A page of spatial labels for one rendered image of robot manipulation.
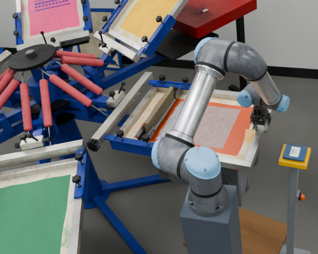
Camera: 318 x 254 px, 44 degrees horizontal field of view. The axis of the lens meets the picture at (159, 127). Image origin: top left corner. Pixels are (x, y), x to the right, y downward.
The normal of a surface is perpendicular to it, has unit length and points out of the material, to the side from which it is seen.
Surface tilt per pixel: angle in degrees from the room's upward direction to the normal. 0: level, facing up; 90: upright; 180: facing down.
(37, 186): 0
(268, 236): 0
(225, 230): 90
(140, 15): 32
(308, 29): 90
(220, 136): 0
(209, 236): 90
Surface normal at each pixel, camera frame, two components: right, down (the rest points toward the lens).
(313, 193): -0.18, -0.77
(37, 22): -0.11, -0.33
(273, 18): -0.42, 0.63
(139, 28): -0.58, -0.40
